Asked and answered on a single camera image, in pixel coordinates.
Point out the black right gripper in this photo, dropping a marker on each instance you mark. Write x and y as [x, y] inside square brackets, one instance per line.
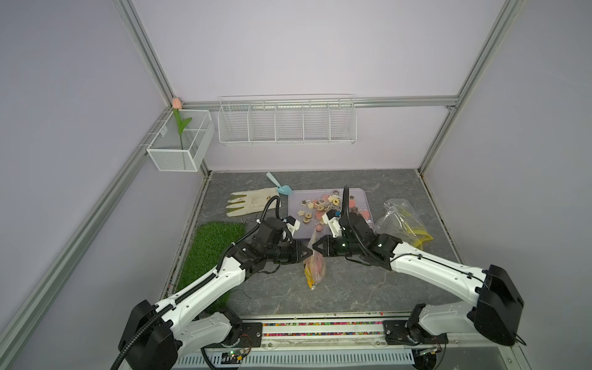
[325, 248]

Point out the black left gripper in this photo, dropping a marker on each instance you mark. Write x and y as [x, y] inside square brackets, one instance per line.
[295, 252]

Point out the ziploc bag with yellow toy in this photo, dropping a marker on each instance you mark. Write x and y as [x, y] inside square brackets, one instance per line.
[315, 265]

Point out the clear ziploc bag of cookies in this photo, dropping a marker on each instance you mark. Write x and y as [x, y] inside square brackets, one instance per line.
[386, 224]

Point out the ziploc bag with small cookies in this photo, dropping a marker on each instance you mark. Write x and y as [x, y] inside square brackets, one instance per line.
[411, 229]

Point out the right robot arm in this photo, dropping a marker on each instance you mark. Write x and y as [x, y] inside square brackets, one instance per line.
[489, 302]

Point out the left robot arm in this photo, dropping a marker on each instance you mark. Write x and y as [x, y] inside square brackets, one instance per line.
[194, 296]

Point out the pile of poured cookies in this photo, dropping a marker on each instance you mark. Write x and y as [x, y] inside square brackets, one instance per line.
[321, 208]

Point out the lilac plastic tray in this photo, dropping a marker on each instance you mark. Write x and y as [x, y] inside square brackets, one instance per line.
[300, 226]

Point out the light blue garden trowel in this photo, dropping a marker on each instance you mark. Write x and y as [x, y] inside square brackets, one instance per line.
[281, 189]

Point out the cream gardening glove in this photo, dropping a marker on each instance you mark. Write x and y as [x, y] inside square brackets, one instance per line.
[249, 202]

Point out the green artificial grass mat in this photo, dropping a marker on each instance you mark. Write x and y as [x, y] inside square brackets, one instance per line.
[210, 240]

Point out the artificial pink tulip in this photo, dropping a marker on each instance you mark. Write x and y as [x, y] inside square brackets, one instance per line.
[182, 123]

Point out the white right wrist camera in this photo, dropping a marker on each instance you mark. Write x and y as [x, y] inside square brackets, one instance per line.
[331, 219]

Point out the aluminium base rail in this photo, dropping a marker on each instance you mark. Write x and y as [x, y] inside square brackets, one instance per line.
[364, 341]

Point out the white wire wall shelf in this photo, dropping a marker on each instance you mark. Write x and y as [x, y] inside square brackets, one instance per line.
[287, 119]

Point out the white mesh wall box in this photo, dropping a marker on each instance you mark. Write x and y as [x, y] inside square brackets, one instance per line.
[165, 151]

